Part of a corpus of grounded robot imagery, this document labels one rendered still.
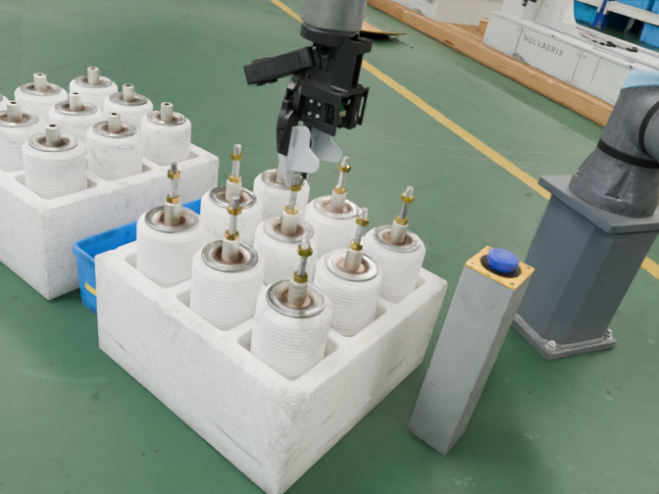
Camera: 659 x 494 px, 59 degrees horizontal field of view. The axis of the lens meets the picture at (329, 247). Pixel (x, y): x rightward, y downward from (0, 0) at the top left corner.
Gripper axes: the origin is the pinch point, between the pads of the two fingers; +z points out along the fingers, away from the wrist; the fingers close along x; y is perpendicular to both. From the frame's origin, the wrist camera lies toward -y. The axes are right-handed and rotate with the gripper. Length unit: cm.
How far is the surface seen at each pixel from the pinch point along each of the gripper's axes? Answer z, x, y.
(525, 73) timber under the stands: 28, 255, -29
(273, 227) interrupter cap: 9.0, -1.6, -1.2
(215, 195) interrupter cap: 8.9, -0.9, -13.1
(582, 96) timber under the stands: 27, 232, 4
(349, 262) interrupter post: 8.1, -2.2, 12.3
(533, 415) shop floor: 34, 19, 42
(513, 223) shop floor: 34, 88, 17
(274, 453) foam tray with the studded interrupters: 26.0, -21.1, 16.5
